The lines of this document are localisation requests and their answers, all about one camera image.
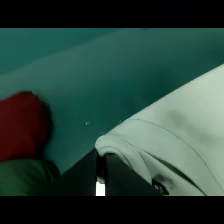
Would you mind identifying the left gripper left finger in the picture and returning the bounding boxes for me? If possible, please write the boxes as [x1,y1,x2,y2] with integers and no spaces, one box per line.
[56,148,98,197]

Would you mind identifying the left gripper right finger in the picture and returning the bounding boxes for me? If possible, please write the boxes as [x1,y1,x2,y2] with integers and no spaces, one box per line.
[103,152,161,197]

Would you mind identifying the white T-shirt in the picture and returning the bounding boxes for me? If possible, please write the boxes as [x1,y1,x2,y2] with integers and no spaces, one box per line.
[94,63,224,197]

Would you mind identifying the green garment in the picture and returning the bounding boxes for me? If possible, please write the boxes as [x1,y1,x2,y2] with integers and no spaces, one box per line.
[0,158,62,197]

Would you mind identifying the red garment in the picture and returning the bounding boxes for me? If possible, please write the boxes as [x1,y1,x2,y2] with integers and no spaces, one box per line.
[0,91,54,162]

